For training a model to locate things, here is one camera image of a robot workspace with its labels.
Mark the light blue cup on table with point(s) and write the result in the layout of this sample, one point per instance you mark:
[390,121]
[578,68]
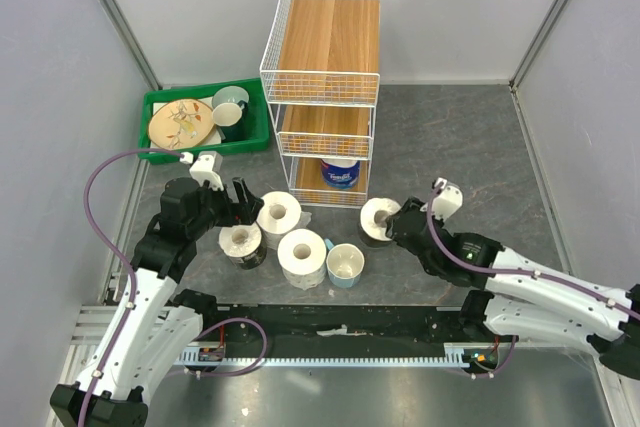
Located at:
[345,264]

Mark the cream interior mug in bin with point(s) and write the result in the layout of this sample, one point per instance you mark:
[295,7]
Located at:
[227,114]

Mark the white floral towel roll back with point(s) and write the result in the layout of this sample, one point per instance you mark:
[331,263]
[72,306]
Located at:
[280,214]

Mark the teal ceramic mug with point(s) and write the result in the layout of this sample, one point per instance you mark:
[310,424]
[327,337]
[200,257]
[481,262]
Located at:
[238,95]

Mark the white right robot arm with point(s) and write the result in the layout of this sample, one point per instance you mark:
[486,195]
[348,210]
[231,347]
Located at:
[510,295]

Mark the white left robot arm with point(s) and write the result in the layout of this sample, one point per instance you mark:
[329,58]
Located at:
[117,386]

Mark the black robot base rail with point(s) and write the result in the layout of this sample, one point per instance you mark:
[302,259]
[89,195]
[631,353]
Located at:
[332,332]

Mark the green plastic bin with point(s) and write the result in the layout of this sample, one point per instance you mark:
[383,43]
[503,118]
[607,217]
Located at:
[181,119]

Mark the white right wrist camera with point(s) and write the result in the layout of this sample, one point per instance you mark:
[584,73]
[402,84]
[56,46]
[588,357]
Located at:
[448,200]

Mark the white floral towel roll front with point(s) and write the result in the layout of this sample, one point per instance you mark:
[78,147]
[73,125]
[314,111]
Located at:
[302,257]

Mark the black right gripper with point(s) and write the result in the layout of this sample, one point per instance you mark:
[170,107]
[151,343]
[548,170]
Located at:
[412,203]

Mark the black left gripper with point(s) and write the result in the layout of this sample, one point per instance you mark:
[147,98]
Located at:
[251,203]

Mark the white floral towel roll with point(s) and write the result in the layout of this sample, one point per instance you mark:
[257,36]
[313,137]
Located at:
[302,257]
[280,214]

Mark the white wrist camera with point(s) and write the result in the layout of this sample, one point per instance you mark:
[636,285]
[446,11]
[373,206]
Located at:
[205,170]
[448,200]

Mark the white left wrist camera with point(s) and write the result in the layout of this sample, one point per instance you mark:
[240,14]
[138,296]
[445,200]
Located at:
[205,170]

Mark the floral ceramic plate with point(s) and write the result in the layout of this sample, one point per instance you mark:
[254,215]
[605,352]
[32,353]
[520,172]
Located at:
[181,122]

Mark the white wire three-tier shelf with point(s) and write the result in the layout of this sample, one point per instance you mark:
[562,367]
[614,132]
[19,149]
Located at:
[321,80]

